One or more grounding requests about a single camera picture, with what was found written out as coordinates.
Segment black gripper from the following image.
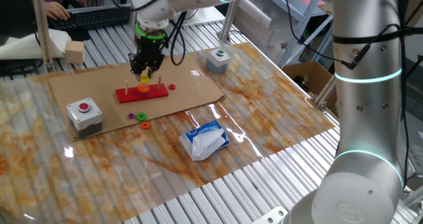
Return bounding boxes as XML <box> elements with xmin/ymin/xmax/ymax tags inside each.
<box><xmin>128</xmin><ymin>34</ymin><xmax>167</xmax><ymax>81</ymax></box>

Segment red Hanoi base with pegs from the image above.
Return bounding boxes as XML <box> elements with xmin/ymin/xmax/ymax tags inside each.
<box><xmin>114</xmin><ymin>77</ymin><xmax>170</xmax><ymax>104</ymax></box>

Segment large wooden block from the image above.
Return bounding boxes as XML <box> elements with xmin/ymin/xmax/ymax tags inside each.
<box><xmin>65</xmin><ymin>40</ymin><xmax>86</xmax><ymax>65</ymax></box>

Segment person bare hand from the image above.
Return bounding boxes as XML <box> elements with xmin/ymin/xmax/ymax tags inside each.
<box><xmin>44</xmin><ymin>1</ymin><xmax>71</xmax><ymax>22</ymax></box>

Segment brown cardboard sheet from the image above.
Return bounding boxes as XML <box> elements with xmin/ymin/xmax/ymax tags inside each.
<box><xmin>48</xmin><ymin>54</ymin><xmax>226</xmax><ymax>141</ymax></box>

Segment grey box green button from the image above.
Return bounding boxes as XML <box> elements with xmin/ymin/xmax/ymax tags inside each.
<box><xmin>206</xmin><ymin>48</ymin><xmax>231</xmax><ymax>75</ymax></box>

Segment black computer keyboard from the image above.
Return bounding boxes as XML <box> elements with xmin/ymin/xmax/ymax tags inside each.
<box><xmin>48</xmin><ymin>4</ymin><xmax>132</xmax><ymax>32</ymax></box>

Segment grey box red button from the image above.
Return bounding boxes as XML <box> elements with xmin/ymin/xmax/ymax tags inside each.
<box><xmin>66</xmin><ymin>97</ymin><xmax>104</xmax><ymax>139</ymax></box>

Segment blue white tissue pack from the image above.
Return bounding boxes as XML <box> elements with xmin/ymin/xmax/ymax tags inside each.
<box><xmin>178</xmin><ymin>120</ymin><xmax>230</xmax><ymax>162</ymax></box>

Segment marble pattern plastic mat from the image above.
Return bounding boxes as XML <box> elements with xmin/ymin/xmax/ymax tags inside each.
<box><xmin>0</xmin><ymin>42</ymin><xmax>336</xmax><ymax>224</ymax></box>

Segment white cloth sheet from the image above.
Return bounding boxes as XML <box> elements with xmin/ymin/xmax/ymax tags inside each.
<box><xmin>0</xmin><ymin>28</ymin><xmax>72</xmax><ymax>60</ymax></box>

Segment brown cardboard box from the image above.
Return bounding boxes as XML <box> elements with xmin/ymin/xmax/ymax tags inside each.
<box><xmin>281</xmin><ymin>60</ymin><xmax>338</xmax><ymax>111</ymax></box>

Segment grey metal shelf rack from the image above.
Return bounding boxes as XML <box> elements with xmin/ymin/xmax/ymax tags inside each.
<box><xmin>264</xmin><ymin>0</ymin><xmax>334</xmax><ymax>66</ymax></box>

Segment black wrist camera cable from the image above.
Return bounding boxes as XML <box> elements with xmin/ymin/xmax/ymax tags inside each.
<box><xmin>105</xmin><ymin>0</ymin><xmax>188</xmax><ymax>67</ymax></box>

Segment aluminium frame post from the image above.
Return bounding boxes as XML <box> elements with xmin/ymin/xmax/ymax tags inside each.
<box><xmin>216</xmin><ymin>0</ymin><xmax>241</xmax><ymax>45</ymax></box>
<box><xmin>29</xmin><ymin>0</ymin><xmax>56</xmax><ymax>73</ymax></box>
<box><xmin>312</xmin><ymin>74</ymin><xmax>337</xmax><ymax>114</ymax></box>

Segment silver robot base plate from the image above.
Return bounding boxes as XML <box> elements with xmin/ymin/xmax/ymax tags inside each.
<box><xmin>250</xmin><ymin>206</ymin><xmax>288</xmax><ymax>224</ymax></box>

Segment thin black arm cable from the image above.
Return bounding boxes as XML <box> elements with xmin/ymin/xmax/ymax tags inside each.
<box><xmin>282</xmin><ymin>0</ymin><xmax>369</xmax><ymax>70</ymax></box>

